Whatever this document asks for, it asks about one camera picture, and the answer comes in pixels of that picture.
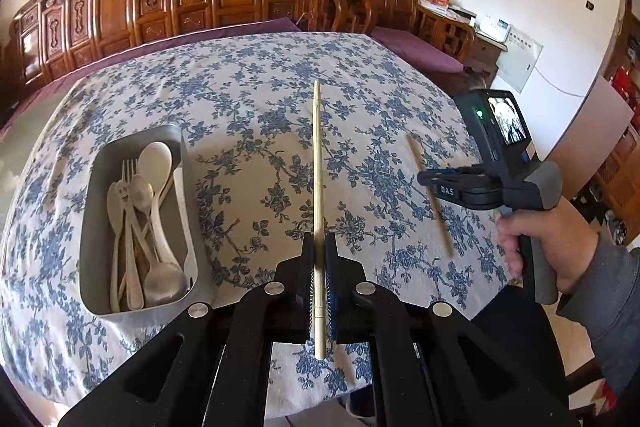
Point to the blue floral tablecloth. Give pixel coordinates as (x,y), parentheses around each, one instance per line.
(250,82)

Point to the white chopstick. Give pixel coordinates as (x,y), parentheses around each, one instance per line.
(189,264)

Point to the white wall panel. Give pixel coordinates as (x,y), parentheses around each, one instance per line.
(520,57)

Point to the red object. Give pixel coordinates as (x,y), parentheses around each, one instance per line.
(627,89)

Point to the grey broom head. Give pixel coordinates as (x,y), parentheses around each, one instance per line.
(477,83)

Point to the long purple seat cushion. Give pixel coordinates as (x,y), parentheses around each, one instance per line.
(150,44)

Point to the metal tray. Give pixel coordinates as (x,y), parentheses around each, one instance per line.
(95,227)

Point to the wooden side cabinet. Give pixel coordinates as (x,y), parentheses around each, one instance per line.
(487,52)

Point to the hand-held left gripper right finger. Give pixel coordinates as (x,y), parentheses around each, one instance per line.
(331,259)

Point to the brown board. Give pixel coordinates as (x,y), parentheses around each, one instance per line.
(590,132)

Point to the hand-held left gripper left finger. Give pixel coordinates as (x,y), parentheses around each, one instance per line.
(310,259)

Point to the metal spoon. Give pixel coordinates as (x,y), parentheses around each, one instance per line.
(162,284)

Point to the person's right hand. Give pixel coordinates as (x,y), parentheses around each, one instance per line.
(575,247)

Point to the person's right forearm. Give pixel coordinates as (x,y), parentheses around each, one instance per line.
(615,307)

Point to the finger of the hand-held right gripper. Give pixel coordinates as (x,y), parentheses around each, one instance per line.
(450,176)

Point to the large white serving spoon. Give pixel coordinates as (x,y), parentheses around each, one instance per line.
(155,162)

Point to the white box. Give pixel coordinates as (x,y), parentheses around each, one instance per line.
(495,27)

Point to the beige smiley-face spoon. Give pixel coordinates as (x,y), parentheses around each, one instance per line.
(119,202)

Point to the short purple seat cushion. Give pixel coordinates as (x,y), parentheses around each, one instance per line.
(415,47)

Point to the bamboo chopstick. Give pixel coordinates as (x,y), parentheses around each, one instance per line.
(317,157)
(430,197)

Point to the metal fork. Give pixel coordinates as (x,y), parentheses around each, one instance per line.
(131,257)

